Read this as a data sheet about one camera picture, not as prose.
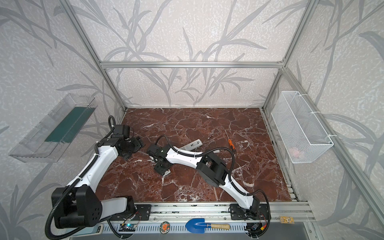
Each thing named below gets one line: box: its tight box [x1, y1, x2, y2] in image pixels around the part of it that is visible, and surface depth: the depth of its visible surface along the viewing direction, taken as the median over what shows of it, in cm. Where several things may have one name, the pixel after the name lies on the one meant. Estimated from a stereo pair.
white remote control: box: [179, 139, 203, 151], surface depth 100 cm
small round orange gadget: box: [159, 221, 171, 235], surface depth 71 cm
